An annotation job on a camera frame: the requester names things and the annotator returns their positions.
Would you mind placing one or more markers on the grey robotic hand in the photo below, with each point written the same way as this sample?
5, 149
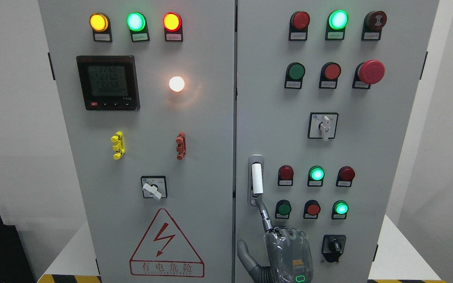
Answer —
288, 252

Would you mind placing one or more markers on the silver door handle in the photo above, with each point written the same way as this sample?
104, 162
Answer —
255, 178

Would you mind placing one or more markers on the grey right cabinet door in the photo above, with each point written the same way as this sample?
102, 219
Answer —
273, 121

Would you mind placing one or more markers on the grey cabinet door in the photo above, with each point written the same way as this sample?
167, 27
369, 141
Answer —
200, 191
273, 121

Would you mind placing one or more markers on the grey left cabinet door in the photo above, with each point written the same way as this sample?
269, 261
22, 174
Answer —
200, 191

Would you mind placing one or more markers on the green push button lower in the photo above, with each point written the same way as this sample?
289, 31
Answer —
283, 209

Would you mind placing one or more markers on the green push button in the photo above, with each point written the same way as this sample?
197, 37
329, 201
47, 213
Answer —
294, 75
283, 209

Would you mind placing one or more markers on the red push button lower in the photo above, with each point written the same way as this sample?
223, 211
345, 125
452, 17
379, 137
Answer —
311, 210

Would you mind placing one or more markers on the red push button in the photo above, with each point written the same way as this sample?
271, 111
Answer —
329, 74
311, 210

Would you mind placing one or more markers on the green indicator light lower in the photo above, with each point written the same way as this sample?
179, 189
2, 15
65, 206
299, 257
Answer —
339, 210

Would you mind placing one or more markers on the green indicator light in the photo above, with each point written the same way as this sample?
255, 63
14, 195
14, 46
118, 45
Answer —
316, 176
336, 24
138, 27
339, 210

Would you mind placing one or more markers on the dark red indicator light left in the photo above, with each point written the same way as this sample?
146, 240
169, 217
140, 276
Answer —
285, 175

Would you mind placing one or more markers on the dark red indicator light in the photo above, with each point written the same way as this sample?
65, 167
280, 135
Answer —
345, 177
285, 175

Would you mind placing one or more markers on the green indicator light middle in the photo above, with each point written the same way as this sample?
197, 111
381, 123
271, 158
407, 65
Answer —
316, 176

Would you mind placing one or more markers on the dark red indicator light right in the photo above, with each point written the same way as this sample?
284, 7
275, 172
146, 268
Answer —
345, 177

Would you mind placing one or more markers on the red high voltage warning sticker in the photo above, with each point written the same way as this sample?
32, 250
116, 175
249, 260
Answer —
164, 250

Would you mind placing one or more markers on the red terminal connector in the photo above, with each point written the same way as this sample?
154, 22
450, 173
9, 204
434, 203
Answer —
181, 145

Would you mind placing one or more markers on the green push button upper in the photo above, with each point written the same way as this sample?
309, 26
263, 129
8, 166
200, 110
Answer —
294, 75

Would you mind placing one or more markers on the red push button upper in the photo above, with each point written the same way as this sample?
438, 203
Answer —
329, 74

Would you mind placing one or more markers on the red emergency stop button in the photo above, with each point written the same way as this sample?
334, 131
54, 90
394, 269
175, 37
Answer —
368, 73

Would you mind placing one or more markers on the white lit indicator light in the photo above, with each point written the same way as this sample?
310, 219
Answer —
176, 84

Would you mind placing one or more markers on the yellow terminal connector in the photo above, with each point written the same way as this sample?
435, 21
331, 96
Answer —
118, 145

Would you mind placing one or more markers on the red indicator light top right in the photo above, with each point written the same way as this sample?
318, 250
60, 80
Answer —
298, 26

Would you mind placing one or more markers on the green indicator light top right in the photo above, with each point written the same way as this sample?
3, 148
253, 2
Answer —
336, 24

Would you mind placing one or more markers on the black digital power meter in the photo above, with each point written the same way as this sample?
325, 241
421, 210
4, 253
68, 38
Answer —
109, 83

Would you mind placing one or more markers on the dark red buzzer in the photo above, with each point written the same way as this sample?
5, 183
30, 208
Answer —
373, 24

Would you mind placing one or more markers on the red lit indicator light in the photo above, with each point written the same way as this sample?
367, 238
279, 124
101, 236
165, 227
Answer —
173, 26

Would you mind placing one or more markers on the black box with antenna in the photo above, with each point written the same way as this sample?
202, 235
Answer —
14, 266

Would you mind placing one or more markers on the green indicator light top left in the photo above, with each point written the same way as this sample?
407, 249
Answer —
138, 27

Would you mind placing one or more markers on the yellow indicator light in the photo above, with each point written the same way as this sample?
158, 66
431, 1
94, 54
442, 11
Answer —
101, 27

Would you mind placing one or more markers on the black rotary selector switch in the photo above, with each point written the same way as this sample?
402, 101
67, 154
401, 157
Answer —
333, 247

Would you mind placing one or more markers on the white selector switch upper right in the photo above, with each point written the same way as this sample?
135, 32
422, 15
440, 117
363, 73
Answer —
322, 125

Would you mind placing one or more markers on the white selector switch left door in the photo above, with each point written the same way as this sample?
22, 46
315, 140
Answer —
154, 187

